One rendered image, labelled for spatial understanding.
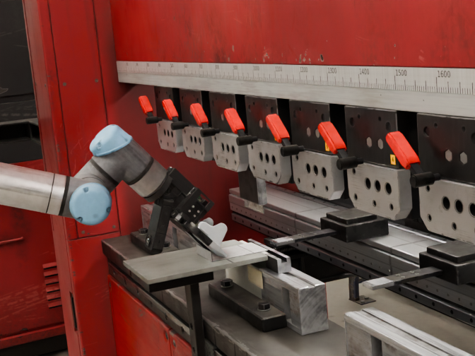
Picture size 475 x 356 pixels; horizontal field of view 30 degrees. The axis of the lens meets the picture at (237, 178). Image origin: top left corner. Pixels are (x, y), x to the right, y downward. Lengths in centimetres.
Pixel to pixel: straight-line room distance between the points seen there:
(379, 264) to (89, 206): 68
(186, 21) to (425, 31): 93
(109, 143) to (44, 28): 94
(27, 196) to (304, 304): 56
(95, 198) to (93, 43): 111
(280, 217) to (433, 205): 118
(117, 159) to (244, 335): 43
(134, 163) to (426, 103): 72
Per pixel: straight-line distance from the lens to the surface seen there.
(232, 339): 177
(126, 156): 175
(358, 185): 141
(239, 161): 184
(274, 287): 183
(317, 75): 149
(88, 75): 266
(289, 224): 234
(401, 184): 131
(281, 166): 166
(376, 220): 200
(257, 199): 187
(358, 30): 137
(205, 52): 196
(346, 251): 209
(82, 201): 161
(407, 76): 126
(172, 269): 183
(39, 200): 163
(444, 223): 123
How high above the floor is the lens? 149
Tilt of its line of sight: 10 degrees down
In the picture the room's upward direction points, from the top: 5 degrees counter-clockwise
